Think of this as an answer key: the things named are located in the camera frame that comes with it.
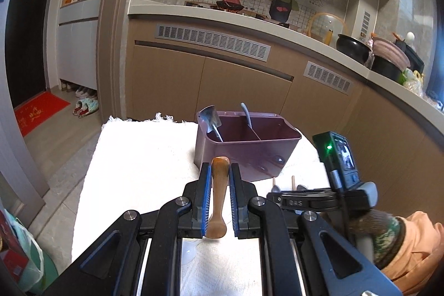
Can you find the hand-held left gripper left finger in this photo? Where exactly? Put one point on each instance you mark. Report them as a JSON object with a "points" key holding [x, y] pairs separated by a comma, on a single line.
{"points": [[207, 199]]}

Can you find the pink plastic basket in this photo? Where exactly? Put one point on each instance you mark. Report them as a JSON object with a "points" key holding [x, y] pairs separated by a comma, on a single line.
{"points": [[392, 51]]}

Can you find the green plastic bag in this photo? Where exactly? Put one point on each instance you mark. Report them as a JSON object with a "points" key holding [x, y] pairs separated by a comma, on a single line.
{"points": [[34, 261]]}

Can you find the patterned slippers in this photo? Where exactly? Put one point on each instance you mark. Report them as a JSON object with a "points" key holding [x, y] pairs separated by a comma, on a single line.
{"points": [[86, 107]]}

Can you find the short grey vent grille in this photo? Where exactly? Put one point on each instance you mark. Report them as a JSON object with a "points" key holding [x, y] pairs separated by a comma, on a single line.
{"points": [[329, 77]]}

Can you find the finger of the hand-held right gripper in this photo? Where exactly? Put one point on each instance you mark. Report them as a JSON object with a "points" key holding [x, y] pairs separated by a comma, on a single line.
{"points": [[301, 200]]}

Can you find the purple plastic utensil holder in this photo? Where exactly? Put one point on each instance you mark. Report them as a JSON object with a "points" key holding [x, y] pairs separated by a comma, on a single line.
{"points": [[242, 157]]}

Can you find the blue-grey plastic spoon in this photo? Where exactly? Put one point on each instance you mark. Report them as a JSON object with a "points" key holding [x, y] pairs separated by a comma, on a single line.
{"points": [[247, 114]]}

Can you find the white egg-shaped object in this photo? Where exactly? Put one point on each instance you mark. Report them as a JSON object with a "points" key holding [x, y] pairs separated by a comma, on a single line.
{"points": [[410, 37]]}

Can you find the white textured towel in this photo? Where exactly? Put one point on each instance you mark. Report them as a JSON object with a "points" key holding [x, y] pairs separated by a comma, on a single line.
{"points": [[138, 171]]}

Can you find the wooden spoon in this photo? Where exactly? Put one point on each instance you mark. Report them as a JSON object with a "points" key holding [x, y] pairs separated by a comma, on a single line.
{"points": [[217, 199]]}

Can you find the wooden kitchen cabinet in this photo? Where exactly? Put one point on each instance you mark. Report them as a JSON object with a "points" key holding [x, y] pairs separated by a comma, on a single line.
{"points": [[166, 81]]}

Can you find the dark entrance door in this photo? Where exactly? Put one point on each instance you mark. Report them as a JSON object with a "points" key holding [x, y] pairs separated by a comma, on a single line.
{"points": [[31, 32]]}

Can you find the bag of vegetables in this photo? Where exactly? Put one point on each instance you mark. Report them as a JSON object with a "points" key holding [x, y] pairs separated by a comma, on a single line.
{"points": [[413, 82]]}

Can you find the beige kitchen countertop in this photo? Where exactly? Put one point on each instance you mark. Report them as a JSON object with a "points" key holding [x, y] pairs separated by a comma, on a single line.
{"points": [[242, 22]]}

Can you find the white shoe cabinet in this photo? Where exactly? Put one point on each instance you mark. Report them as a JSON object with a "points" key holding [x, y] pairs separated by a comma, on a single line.
{"points": [[79, 39]]}

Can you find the black bowl under basket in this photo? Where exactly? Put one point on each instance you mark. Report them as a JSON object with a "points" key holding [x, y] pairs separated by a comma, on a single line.
{"points": [[386, 69]]}

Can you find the black tray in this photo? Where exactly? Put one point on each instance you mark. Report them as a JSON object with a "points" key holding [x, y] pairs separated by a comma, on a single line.
{"points": [[414, 55]]}

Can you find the red gift box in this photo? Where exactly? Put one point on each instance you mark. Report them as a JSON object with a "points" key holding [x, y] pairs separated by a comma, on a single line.
{"points": [[12, 251]]}

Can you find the red doormat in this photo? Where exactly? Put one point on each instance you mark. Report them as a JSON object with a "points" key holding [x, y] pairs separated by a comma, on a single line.
{"points": [[40, 112]]}

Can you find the glass lid with yellow rim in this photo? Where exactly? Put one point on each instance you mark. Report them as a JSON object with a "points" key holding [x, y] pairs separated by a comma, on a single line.
{"points": [[327, 23]]}

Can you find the person's right hand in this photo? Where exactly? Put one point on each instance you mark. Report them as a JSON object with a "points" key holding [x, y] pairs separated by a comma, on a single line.
{"points": [[385, 233]]}

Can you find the black cooking pot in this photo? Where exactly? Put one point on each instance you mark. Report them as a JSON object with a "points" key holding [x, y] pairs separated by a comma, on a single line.
{"points": [[352, 48]]}

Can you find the silver metal spoon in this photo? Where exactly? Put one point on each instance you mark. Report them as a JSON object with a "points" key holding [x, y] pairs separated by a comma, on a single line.
{"points": [[210, 116]]}

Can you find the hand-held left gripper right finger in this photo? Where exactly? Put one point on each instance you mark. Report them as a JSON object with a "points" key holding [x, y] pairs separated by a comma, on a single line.
{"points": [[235, 199]]}

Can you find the long grey vent grille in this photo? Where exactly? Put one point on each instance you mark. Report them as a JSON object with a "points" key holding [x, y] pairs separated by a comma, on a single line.
{"points": [[212, 42]]}

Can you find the white shoes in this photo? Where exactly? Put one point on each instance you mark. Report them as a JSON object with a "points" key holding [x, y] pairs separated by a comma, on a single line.
{"points": [[86, 92]]}

